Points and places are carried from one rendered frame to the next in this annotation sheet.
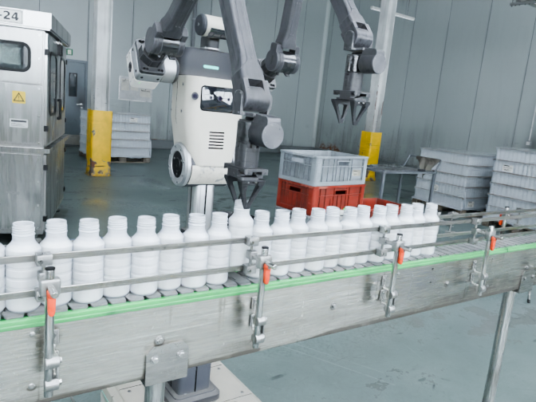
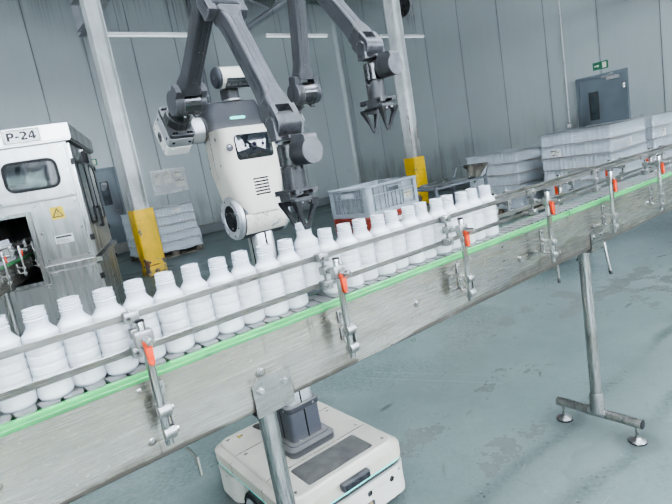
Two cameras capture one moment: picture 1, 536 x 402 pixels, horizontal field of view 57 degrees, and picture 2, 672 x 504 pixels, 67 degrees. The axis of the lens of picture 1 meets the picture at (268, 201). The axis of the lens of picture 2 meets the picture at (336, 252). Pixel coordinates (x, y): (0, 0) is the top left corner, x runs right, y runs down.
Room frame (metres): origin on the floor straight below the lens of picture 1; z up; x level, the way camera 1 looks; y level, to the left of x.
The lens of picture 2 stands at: (-0.08, 0.00, 1.33)
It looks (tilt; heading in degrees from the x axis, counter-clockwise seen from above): 10 degrees down; 359
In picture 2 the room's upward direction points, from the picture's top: 10 degrees counter-clockwise
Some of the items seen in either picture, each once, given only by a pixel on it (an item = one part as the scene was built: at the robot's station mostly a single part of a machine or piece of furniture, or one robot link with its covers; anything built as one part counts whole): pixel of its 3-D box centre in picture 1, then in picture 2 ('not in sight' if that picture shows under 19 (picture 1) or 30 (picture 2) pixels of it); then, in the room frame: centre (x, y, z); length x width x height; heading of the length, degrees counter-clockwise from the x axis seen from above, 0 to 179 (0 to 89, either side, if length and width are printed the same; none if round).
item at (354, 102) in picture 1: (353, 109); (383, 115); (1.52, -0.23, 1.43); 0.07 x 0.07 x 0.09; 35
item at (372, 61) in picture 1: (367, 53); (381, 57); (1.50, -0.25, 1.60); 0.12 x 0.09 x 0.12; 36
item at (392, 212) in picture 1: (388, 231); (449, 221); (1.46, -0.37, 1.08); 0.06 x 0.06 x 0.17
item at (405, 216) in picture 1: (403, 230); (463, 217); (1.49, -0.43, 1.08); 0.06 x 0.06 x 0.17
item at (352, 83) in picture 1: (352, 84); (376, 92); (1.53, -0.22, 1.51); 0.10 x 0.07 x 0.07; 35
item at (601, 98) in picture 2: not in sight; (604, 127); (10.28, -5.93, 1.05); 1.00 x 0.10 x 2.10; 35
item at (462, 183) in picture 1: (462, 181); (515, 179); (8.39, -3.28, 0.50); 1.23 x 1.05 x 1.00; 124
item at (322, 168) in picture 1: (323, 167); (374, 197); (3.87, -0.41, 1.00); 0.61 x 0.41 x 0.22; 133
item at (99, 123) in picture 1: (99, 142); (147, 241); (8.40, 2.97, 0.55); 0.40 x 0.40 x 1.10; 35
